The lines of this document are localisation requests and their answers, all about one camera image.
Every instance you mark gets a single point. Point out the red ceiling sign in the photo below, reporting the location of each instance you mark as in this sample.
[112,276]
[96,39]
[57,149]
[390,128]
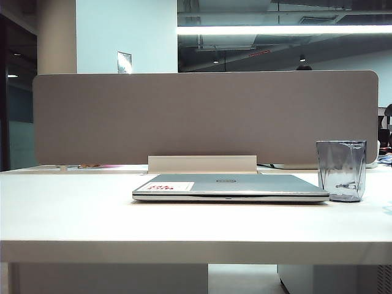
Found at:
[260,54]

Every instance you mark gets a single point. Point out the pink paper sheet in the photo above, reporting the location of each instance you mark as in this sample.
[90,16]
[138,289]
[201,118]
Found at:
[104,166]

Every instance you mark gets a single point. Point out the long ceiling light strip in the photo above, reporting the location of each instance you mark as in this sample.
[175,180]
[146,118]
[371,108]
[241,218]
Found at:
[275,30]

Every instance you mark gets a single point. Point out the white desk support panel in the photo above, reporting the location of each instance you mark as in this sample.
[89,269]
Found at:
[107,280]

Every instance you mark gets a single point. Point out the beige fabric desk divider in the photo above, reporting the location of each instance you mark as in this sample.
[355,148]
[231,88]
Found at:
[183,116]

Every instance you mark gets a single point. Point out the white red slogan sticker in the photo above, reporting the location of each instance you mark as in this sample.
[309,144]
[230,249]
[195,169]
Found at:
[167,187]

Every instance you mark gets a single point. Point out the clear faceted water cup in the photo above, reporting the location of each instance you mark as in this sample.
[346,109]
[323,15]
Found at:
[341,171]

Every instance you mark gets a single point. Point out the dark-haired person head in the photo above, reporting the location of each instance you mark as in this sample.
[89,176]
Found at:
[304,67]

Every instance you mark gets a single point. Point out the black pendant lamp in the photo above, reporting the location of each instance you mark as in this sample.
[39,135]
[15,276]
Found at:
[302,57]

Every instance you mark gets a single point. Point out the white under-desk cabinet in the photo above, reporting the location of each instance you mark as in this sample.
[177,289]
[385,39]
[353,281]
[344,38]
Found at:
[337,280]

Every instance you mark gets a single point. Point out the seated person in black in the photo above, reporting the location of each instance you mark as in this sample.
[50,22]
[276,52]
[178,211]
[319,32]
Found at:
[388,113]

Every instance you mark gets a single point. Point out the white flat device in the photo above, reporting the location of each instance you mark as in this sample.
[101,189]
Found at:
[300,166]

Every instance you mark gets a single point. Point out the silver closed laptop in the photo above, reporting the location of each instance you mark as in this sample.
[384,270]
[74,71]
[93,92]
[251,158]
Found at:
[251,187]

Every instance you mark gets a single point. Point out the framed wall notice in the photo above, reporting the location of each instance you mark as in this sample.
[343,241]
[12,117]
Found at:
[124,62]

